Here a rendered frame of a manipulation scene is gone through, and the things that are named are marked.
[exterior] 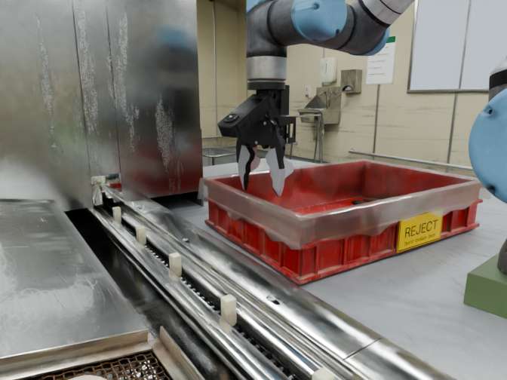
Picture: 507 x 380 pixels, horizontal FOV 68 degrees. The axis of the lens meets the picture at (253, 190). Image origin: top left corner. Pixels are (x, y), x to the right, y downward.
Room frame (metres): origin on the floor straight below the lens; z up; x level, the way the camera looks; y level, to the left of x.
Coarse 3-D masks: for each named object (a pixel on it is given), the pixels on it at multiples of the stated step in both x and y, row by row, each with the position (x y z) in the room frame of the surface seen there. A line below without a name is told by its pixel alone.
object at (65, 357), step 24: (120, 336) 0.24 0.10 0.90; (144, 336) 0.25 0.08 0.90; (168, 336) 0.25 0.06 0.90; (0, 360) 0.20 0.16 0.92; (24, 360) 0.21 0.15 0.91; (48, 360) 0.22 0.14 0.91; (72, 360) 0.22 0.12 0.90; (96, 360) 0.22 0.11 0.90; (120, 360) 0.23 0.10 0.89; (144, 360) 0.24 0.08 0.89; (168, 360) 0.23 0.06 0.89
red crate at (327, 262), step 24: (216, 216) 0.70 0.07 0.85; (456, 216) 0.68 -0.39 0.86; (240, 240) 0.62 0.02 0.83; (264, 240) 0.56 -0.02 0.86; (312, 240) 0.49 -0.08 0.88; (336, 240) 0.51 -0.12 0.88; (360, 240) 0.54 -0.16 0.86; (384, 240) 0.57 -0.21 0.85; (288, 264) 0.50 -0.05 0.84; (312, 264) 0.49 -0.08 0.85; (336, 264) 0.52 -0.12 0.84; (360, 264) 0.53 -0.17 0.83
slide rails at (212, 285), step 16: (96, 208) 0.77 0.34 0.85; (112, 224) 0.66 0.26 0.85; (144, 224) 0.66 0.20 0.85; (128, 240) 0.58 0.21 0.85; (160, 240) 0.58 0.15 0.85; (144, 256) 0.51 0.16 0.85; (192, 272) 0.46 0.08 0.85; (208, 288) 0.42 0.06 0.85; (224, 288) 0.42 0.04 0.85; (240, 304) 0.38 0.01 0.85; (224, 320) 0.35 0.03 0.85; (256, 320) 0.35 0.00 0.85; (240, 336) 0.32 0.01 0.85; (272, 336) 0.32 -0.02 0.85; (288, 336) 0.32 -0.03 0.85; (256, 352) 0.30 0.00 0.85; (288, 352) 0.30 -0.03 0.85; (304, 352) 0.30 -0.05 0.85; (272, 368) 0.28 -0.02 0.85; (304, 368) 0.28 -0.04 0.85; (320, 368) 0.28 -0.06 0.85
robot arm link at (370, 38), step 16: (368, 0) 0.66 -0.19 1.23; (384, 0) 0.65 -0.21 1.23; (400, 0) 0.64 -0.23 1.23; (368, 16) 0.67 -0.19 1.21; (384, 16) 0.66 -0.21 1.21; (352, 32) 0.67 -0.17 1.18; (368, 32) 0.68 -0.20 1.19; (384, 32) 0.72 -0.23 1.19; (336, 48) 0.69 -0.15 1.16; (352, 48) 0.70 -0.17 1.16; (368, 48) 0.71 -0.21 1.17
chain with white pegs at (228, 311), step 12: (120, 216) 0.70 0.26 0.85; (144, 228) 0.59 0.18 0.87; (144, 240) 0.59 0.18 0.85; (156, 252) 0.55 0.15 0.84; (168, 264) 0.51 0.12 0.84; (180, 264) 0.47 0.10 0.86; (180, 276) 0.47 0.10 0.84; (192, 288) 0.44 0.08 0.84; (204, 300) 0.41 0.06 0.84; (228, 300) 0.36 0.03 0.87; (228, 312) 0.35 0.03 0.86; (252, 336) 0.34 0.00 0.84; (264, 348) 0.32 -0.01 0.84; (276, 360) 0.30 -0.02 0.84; (288, 372) 0.29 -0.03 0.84; (324, 372) 0.25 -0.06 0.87
